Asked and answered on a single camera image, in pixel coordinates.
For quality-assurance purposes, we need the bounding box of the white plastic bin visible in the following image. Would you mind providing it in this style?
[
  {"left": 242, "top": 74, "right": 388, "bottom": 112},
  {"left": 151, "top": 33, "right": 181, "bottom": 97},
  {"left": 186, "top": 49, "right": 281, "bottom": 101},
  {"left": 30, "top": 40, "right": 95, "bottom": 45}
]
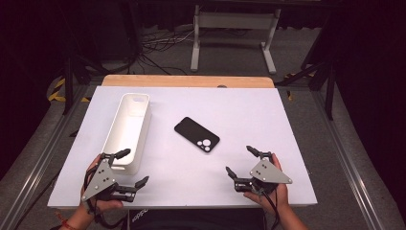
[{"left": 101, "top": 92, "right": 152, "bottom": 176}]

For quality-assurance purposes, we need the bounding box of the person's left hand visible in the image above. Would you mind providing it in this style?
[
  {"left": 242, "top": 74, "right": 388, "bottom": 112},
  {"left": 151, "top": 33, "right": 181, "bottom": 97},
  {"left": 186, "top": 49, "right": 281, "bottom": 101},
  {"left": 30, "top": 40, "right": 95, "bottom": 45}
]
[{"left": 79, "top": 154, "right": 124, "bottom": 215}]

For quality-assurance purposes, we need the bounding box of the black smartphone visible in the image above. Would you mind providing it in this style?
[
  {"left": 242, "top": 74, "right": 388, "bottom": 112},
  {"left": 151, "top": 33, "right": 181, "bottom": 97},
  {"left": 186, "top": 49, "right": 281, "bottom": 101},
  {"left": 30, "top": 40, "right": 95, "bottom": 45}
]
[{"left": 173, "top": 116, "right": 221, "bottom": 153}]

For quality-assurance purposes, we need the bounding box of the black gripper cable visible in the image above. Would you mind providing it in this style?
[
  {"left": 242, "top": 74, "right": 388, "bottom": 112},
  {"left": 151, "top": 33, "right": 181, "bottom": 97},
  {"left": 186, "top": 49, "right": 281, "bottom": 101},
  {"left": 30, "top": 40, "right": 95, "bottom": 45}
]
[
  {"left": 259, "top": 189, "right": 282, "bottom": 230},
  {"left": 82, "top": 169, "right": 129, "bottom": 230}
]

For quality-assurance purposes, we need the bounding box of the yellow black floor tape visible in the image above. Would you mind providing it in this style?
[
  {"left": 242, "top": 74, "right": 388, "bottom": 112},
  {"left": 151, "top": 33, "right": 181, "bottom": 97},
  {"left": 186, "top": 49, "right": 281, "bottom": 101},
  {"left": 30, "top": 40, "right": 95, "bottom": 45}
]
[
  {"left": 47, "top": 77, "right": 93, "bottom": 104},
  {"left": 284, "top": 72, "right": 317, "bottom": 102}
]

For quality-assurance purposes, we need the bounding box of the person's black clothing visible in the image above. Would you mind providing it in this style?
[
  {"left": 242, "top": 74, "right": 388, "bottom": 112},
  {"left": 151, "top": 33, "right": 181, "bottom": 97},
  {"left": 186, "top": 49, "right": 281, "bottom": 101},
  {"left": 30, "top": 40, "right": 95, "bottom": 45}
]
[{"left": 126, "top": 207, "right": 266, "bottom": 230}]

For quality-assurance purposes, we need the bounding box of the black metal stand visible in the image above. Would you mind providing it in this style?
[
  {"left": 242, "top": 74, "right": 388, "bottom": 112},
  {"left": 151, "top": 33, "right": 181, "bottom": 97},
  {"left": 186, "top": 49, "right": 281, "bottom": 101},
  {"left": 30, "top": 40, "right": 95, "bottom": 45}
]
[
  {"left": 276, "top": 18, "right": 338, "bottom": 122},
  {"left": 60, "top": 32, "right": 103, "bottom": 116}
]

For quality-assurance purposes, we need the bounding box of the desk with grey metal frame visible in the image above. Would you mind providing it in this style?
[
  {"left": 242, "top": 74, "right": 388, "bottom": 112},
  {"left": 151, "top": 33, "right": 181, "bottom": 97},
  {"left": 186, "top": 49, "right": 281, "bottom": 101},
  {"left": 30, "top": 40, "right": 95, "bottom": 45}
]
[{"left": 190, "top": 3, "right": 282, "bottom": 75}]

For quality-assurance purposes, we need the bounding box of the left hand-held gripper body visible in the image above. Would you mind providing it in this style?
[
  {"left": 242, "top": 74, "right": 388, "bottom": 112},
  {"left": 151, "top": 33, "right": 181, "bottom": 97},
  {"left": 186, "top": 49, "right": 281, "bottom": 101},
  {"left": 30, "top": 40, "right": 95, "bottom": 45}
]
[{"left": 80, "top": 152, "right": 137, "bottom": 204}]

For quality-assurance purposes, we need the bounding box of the bundle of floor cables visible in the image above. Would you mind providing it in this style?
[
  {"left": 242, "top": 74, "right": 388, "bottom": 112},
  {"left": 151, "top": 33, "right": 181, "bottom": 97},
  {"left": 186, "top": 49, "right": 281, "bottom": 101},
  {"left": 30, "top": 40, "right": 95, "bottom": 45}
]
[{"left": 138, "top": 28, "right": 196, "bottom": 77}]

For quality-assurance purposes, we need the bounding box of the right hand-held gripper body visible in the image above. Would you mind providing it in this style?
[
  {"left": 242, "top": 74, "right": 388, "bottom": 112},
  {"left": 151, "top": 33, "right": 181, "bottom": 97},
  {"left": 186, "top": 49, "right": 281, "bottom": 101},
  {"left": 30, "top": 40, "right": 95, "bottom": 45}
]
[{"left": 234, "top": 150, "right": 293, "bottom": 196}]

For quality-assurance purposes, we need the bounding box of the white table cover board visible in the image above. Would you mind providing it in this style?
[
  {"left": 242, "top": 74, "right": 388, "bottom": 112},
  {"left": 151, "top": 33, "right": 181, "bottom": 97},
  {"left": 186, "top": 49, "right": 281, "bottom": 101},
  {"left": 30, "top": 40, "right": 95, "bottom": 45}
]
[{"left": 47, "top": 85, "right": 319, "bottom": 210}]

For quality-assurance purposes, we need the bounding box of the wooden table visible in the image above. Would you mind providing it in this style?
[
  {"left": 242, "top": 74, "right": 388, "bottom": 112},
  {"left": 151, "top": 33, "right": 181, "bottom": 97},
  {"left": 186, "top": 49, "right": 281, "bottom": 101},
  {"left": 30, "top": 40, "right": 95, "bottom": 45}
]
[{"left": 101, "top": 74, "right": 276, "bottom": 89}]

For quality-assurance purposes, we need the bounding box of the person's right hand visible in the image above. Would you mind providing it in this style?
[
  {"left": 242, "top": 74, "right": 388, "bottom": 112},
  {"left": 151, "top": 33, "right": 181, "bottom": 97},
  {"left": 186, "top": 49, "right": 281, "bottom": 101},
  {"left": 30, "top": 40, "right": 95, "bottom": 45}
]
[{"left": 243, "top": 152, "right": 290, "bottom": 215}]

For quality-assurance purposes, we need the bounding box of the red bracelet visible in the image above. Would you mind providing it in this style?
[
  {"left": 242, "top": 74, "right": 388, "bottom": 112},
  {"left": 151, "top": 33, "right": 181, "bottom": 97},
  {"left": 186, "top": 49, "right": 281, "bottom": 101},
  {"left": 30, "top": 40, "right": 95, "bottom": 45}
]
[{"left": 55, "top": 211, "right": 77, "bottom": 230}]

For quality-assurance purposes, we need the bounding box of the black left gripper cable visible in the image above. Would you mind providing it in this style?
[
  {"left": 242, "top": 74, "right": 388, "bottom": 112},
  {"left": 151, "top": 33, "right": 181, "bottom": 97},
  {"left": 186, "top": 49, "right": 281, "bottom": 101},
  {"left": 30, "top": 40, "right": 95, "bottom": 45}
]
[{"left": 82, "top": 169, "right": 129, "bottom": 230}]

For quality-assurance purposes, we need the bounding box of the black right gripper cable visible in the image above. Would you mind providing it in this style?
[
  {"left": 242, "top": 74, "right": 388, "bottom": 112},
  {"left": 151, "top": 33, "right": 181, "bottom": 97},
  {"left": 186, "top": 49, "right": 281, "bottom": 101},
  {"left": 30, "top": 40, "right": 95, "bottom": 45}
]
[{"left": 259, "top": 189, "right": 282, "bottom": 230}]

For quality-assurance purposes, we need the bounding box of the aluminium floor rail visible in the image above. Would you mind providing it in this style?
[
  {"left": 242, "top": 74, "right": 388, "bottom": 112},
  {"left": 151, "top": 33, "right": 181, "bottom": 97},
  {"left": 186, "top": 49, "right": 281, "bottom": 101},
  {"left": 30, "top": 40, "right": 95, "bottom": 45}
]
[
  {"left": 309, "top": 90, "right": 398, "bottom": 230},
  {"left": 0, "top": 85, "right": 94, "bottom": 230}
]

